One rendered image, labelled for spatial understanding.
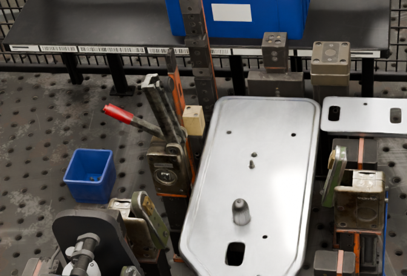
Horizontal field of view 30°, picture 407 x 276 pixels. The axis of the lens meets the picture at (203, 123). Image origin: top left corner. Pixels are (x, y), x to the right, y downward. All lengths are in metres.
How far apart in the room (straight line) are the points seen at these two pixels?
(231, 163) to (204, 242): 0.19
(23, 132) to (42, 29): 0.36
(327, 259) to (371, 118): 0.34
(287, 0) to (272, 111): 0.24
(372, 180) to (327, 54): 0.34
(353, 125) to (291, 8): 0.29
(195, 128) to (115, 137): 0.54
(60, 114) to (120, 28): 0.42
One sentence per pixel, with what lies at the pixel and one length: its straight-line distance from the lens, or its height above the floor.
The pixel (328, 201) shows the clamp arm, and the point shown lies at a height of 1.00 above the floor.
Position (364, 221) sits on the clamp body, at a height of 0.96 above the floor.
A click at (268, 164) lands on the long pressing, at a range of 1.46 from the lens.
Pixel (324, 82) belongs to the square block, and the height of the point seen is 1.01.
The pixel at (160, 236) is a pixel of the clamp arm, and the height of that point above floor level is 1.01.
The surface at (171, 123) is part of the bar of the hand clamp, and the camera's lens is 1.43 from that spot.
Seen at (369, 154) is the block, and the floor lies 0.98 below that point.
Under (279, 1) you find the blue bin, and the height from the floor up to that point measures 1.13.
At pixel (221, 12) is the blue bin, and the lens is 1.67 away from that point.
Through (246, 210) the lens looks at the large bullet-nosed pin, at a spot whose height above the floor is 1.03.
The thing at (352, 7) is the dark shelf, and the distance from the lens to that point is 1.77.
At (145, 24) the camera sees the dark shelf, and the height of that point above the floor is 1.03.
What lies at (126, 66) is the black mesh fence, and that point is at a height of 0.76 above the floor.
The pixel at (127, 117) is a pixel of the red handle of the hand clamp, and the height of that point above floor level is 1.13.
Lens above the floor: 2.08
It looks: 44 degrees down
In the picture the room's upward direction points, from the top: 11 degrees counter-clockwise
